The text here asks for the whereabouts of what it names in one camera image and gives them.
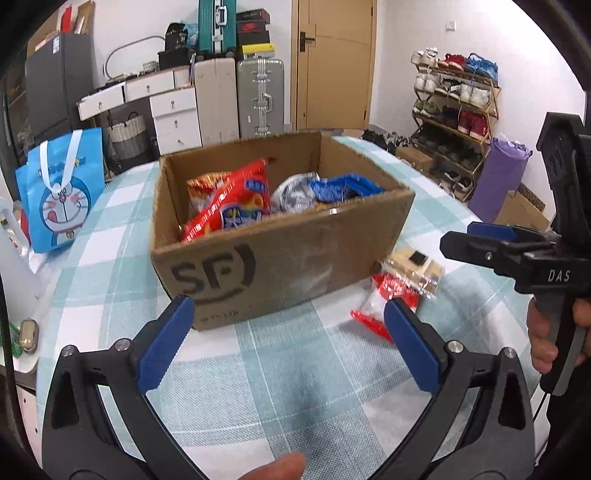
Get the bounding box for person's left hand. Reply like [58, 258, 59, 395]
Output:
[249, 453, 306, 480]

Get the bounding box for black hat bag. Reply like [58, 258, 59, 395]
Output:
[164, 22, 190, 52]

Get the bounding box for flat cardboard boxes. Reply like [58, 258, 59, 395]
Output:
[28, 0, 95, 47]

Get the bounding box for woven basket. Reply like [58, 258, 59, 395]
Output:
[107, 113, 148, 160]

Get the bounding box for purple rolled mat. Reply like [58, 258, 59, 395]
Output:
[467, 137, 534, 224]

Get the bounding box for silver suitcase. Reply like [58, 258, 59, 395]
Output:
[236, 58, 286, 139]

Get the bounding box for blue cartoon tote bag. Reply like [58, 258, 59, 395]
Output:
[15, 128, 106, 254]

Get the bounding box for blue snack packet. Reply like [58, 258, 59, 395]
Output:
[308, 173, 386, 204]

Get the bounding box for assorted shoes group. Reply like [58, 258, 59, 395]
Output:
[412, 46, 500, 201]

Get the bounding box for teal suitcase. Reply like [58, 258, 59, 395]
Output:
[198, 0, 238, 58]

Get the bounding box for red snack packet dark label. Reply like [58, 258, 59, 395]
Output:
[350, 272, 421, 342]

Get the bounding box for open cardboard box patterned flap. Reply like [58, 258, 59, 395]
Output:
[494, 185, 552, 232]

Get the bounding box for white drawer chest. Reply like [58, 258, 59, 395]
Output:
[150, 87, 204, 155]

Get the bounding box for small brown cardboard box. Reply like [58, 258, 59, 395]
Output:
[396, 147, 434, 174]

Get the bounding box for dark grey fridge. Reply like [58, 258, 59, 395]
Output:
[25, 32, 95, 139]

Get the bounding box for orange noodle packet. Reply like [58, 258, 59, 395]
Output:
[187, 171, 234, 213]

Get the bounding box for wooden shoe rack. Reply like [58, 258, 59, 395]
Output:
[410, 46, 502, 204]

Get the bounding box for red chip bag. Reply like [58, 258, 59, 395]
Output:
[180, 159, 273, 243]

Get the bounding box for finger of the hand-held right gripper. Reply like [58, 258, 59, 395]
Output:
[440, 232, 522, 278]
[466, 222, 559, 244]

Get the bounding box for white appliance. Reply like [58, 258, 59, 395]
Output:
[0, 198, 35, 301]

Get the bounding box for dark display cabinet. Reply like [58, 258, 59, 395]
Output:
[0, 51, 28, 171]

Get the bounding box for black storage box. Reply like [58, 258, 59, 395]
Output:
[158, 50, 195, 71]

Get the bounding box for person's right hand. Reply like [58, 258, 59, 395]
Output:
[526, 295, 591, 376]

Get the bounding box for pile of dark shoes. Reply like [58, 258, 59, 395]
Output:
[361, 129, 407, 153]

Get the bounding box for wooden door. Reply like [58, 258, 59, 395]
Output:
[292, 0, 376, 131]

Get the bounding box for purple silver snack packet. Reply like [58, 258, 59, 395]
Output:
[271, 172, 324, 213]

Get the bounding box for oval vanity mirror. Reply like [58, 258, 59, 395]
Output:
[104, 36, 167, 79]

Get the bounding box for green bottle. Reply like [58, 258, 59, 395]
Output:
[0, 318, 21, 360]

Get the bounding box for small beige case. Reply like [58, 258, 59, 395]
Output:
[17, 318, 38, 354]

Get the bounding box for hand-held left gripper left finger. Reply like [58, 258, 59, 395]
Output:
[41, 295, 211, 480]

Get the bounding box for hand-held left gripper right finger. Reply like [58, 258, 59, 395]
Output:
[383, 298, 536, 480]

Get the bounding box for clear cracker packet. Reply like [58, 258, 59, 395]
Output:
[381, 247, 445, 298]

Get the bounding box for white vanity desk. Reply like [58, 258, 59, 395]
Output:
[76, 69, 192, 121]

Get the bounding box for beige suitcase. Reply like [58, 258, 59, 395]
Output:
[193, 56, 241, 147]

